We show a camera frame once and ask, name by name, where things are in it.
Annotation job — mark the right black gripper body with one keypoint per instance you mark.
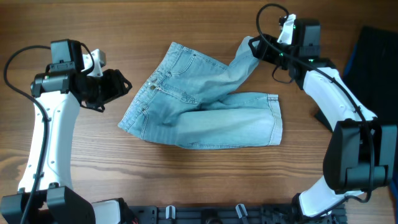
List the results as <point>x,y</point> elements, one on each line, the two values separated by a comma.
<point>271,54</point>

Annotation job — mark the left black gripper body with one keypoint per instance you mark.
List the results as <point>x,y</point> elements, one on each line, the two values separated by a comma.
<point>102,89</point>

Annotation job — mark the light blue denim shorts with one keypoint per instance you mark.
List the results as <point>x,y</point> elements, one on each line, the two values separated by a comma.
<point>192,101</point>

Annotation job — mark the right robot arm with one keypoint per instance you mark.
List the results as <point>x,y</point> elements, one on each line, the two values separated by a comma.
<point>360,155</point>

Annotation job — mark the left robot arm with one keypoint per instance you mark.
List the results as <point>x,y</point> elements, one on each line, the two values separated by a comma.
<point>75,79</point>

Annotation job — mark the black garment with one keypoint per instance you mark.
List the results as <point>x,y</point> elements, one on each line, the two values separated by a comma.
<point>371,72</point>

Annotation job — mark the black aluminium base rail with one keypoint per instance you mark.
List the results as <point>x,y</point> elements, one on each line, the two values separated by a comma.
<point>264,214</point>

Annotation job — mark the left white rail clip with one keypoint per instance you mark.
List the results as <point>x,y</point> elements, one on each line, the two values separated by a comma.
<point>170,212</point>

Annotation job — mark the white rail clip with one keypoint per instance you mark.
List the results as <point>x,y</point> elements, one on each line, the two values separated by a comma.
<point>242,213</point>
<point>170,212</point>

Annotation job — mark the right white rail clip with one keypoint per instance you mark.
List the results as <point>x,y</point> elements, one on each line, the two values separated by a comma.
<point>242,213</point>

